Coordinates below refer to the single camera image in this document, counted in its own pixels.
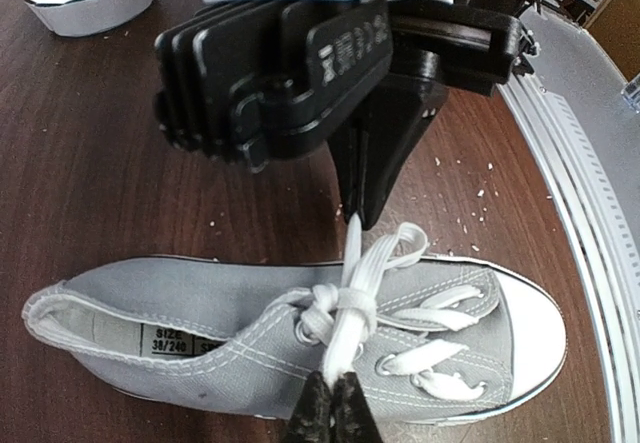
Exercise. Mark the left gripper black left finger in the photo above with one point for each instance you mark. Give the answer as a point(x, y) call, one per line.
point(310, 420)

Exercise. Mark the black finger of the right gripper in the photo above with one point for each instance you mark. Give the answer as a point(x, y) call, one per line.
point(396, 117)
point(348, 147)

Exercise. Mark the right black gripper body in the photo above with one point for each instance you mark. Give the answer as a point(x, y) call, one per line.
point(456, 45)

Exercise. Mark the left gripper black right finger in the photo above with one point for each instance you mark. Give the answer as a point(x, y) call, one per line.
point(353, 419)

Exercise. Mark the grey sneaker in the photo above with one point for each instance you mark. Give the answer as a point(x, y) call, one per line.
point(433, 339)

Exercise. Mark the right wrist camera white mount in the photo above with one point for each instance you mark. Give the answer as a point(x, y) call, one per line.
point(254, 80)

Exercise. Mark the front aluminium rail frame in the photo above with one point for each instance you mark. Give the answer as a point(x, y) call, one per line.
point(585, 139)

